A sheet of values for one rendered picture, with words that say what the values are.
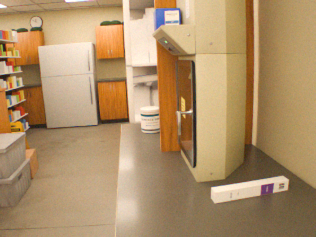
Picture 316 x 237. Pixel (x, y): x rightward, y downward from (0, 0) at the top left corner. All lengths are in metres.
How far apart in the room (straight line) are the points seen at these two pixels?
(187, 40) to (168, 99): 0.45
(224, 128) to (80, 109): 5.13
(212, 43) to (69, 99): 5.20
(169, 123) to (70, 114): 4.81
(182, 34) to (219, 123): 0.34
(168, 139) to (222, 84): 0.50
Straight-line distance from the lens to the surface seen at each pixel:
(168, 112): 1.31
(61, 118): 6.09
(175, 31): 0.92
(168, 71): 1.29
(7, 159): 2.91
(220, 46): 0.96
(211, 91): 0.96
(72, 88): 5.93
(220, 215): 0.85
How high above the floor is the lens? 1.40
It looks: 13 degrees down
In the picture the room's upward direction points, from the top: 3 degrees counter-clockwise
